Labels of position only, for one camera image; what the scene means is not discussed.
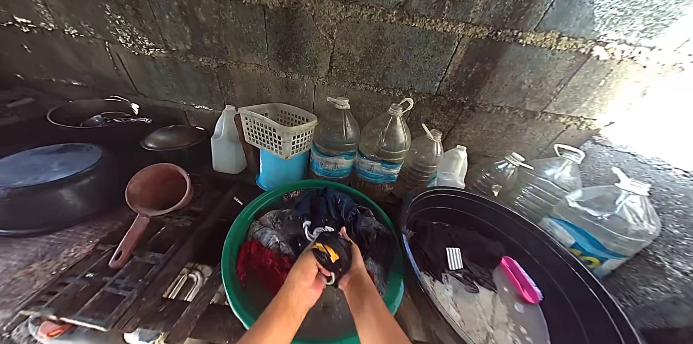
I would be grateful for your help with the person's right hand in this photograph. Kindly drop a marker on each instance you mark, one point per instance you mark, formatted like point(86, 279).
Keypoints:
point(355, 265)

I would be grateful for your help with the person's left hand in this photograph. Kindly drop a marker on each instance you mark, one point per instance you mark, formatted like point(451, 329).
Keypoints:
point(307, 277)

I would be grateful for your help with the person's left fingers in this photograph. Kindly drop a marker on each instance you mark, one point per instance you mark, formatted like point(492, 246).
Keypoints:
point(323, 271)

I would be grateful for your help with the person's right fingers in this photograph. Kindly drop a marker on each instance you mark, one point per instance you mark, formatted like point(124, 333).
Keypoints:
point(346, 235)

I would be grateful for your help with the black garment with yellow print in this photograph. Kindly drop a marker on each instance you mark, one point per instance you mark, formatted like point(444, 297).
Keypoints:
point(331, 252)

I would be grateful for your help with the person's right forearm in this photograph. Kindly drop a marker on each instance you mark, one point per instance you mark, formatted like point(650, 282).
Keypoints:
point(373, 311)

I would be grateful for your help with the person's left forearm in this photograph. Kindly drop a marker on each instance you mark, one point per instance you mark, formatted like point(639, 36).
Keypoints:
point(280, 315)

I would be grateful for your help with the pile of wet clothes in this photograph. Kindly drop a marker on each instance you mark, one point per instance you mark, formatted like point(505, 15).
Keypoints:
point(325, 208)

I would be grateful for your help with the light blue plastic bucket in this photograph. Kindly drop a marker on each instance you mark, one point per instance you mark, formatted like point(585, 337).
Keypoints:
point(280, 170)

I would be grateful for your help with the clear bottle with blue label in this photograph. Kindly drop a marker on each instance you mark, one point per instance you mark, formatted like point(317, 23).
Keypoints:
point(334, 143)
point(383, 143)

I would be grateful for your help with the green round basin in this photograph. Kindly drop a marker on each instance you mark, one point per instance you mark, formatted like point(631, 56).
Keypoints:
point(231, 257)

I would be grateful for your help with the clear ribbed plastic bottle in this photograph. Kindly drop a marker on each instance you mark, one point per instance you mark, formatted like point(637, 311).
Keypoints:
point(422, 160)

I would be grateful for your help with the black wet garment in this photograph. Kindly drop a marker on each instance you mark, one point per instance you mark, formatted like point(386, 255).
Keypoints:
point(453, 241)

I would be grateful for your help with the white perforated plastic basket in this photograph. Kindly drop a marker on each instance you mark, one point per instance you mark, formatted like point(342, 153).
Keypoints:
point(282, 135)

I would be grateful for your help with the small whitish plastic bottle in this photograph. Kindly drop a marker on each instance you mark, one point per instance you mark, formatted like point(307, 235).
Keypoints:
point(451, 167)

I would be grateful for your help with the white plastic jug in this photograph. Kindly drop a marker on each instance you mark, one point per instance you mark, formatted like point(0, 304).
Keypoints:
point(228, 146)

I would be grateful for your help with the clear plastic bottle, white cap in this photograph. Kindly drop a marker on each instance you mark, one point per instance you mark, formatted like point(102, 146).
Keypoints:
point(495, 173)

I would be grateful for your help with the dark wooden slatted table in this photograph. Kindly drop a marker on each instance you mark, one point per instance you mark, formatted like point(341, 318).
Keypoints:
point(154, 279)

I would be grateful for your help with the pink scrubbing brush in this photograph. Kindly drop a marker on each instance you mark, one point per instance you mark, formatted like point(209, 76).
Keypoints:
point(521, 279)

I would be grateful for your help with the brown plastic dipper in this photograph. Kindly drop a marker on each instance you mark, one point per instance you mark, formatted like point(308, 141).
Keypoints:
point(158, 192)

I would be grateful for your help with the dark pot with domed lid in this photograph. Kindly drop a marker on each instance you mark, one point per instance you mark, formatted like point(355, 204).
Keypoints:
point(173, 138)

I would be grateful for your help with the large black basin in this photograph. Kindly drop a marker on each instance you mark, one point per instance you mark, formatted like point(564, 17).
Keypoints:
point(566, 257)

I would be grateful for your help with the large clear bottle, blue-yellow label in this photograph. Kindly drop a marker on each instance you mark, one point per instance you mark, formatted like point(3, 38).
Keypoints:
point(609, 214)

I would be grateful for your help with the large dark cooking pot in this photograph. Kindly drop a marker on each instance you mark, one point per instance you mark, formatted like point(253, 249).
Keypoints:
point(48, 198)

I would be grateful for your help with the wide dark metal pan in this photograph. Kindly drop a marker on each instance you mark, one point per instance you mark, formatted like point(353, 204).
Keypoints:
point(70, 122)

